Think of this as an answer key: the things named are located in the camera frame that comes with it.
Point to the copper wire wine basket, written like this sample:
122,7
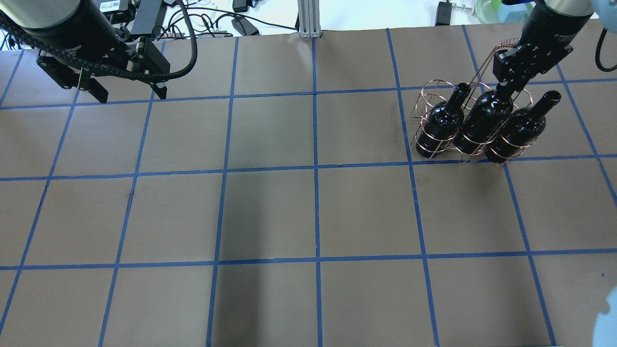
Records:
437,90

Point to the dark bottle in basket right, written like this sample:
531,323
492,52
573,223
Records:
522,129

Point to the black power adapter brick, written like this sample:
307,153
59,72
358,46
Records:
149,18

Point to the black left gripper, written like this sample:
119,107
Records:
89,30

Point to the aluminium frame post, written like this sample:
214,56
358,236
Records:
309,19

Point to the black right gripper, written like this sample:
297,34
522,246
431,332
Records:
554,30

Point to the dark bottle in basket left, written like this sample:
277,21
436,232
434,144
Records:
442,123

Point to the black power adapter on table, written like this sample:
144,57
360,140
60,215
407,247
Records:
443,14

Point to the green glass bowl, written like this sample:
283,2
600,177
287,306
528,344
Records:
502,11

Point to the dark bottle in basket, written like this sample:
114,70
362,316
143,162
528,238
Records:
522,129
442,123

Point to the dark wine bottle being moved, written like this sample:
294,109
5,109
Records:
484,119

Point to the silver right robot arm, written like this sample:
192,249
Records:
605,9

